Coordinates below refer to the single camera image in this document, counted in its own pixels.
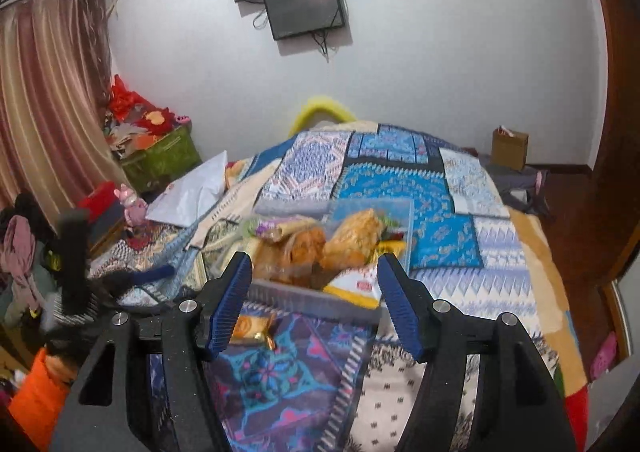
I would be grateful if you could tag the clear plastic container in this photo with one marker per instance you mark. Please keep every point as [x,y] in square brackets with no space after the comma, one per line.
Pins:
[325,297]

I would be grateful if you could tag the striped pink curtain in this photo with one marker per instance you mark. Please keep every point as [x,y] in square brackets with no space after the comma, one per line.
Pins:
[45,97]

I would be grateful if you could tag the small black wall monitor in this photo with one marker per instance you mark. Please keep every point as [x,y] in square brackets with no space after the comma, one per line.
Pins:
[302,10]

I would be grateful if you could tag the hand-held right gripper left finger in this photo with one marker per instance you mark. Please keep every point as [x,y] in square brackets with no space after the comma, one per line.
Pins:
[230,302]

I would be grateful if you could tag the white yellow snack packet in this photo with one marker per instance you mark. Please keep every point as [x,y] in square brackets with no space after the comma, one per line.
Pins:
[352,284]

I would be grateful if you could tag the pink slipper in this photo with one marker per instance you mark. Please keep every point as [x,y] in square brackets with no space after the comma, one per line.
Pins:
[605,354]

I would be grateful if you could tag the brown paper bag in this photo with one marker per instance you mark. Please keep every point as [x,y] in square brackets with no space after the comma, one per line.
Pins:
[510,150]

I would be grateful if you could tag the tan blanket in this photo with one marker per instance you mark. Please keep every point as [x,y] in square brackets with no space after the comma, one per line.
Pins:
[540,252]

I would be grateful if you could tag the pile of clothes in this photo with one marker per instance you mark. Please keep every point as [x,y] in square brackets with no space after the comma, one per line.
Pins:
[20,252]

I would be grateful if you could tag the yellow curved headboard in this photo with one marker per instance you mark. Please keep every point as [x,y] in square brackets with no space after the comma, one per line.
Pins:
[320,107]

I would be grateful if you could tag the red box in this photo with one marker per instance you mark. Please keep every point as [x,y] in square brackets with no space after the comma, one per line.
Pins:
[97,202]

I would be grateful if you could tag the purple green snack packet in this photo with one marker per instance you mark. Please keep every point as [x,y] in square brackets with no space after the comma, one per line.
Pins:
[267,229]

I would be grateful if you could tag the white pillow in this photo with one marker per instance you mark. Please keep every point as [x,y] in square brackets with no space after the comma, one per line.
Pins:
[192,192]

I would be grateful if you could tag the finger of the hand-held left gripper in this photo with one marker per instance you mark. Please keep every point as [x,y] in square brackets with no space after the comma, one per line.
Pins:
[155,273]

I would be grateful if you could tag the gold orange snack packet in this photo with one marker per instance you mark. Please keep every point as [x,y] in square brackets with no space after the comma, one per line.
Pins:
[252,329]

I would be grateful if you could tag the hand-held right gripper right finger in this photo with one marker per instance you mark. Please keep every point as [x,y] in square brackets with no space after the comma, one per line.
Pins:
[397,302]

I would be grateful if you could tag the dark clothes on floor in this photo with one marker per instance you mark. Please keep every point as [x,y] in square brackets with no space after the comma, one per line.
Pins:
[525,187]

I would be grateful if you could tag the pile of red cloth items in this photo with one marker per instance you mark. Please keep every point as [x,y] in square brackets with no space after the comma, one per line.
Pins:
[135,112]

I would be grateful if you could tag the pink plush toy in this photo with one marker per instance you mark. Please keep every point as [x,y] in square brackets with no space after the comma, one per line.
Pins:
[131,204]

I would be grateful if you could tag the green storage box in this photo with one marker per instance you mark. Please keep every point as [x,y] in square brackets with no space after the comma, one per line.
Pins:
[165,160]

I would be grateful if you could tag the clear bag of orange snacks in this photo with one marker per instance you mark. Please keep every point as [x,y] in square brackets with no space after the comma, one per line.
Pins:
[350,237]

